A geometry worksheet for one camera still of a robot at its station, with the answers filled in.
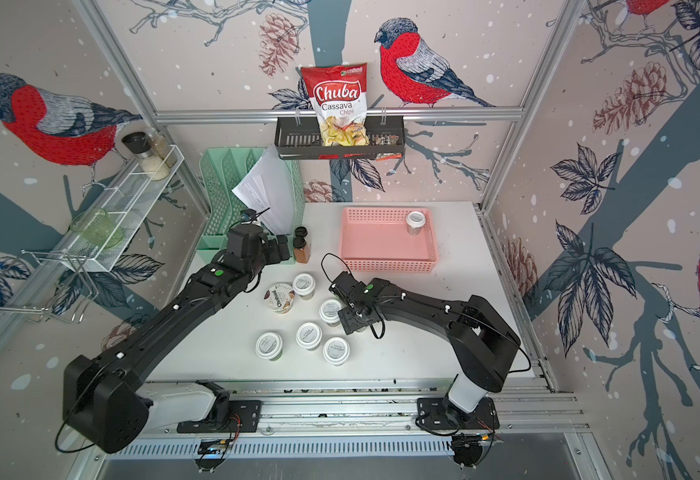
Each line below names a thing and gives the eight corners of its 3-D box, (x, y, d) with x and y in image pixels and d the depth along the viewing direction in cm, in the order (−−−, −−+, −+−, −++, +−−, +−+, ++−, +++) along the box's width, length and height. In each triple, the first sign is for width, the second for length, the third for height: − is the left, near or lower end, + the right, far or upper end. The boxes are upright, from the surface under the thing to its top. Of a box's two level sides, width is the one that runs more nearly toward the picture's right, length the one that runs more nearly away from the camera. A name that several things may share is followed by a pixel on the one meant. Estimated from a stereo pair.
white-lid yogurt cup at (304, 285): (294, 300, 95) (291, 291, 91) (297, 283, 100) (294, 273, 95) (315, 300, 95) (312, 291, 91) (317, 283, 99) (314, 273, 95)
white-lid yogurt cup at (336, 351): (324, 368, 82) (322, 361, 77) (326, 345, 86) (324, 337, 81) (350, 368, 82) (349, 361, 77) (350, 345, 86) (349, 337, 81)
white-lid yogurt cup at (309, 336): (298, 351, 84) (294, 345, 79) (300, 329, 88) (297, 322, 84) (321, 351, 84) (319, 345, 79) (323, 329, 88) (321, 322, 84)
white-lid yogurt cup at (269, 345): (258, 361, 82) (253, 355, 78) (263, 338, 86) (258, 332, 82) (282, 361, 82) (278, 355, 78) (286, 338, 86) (282, 332, 82)
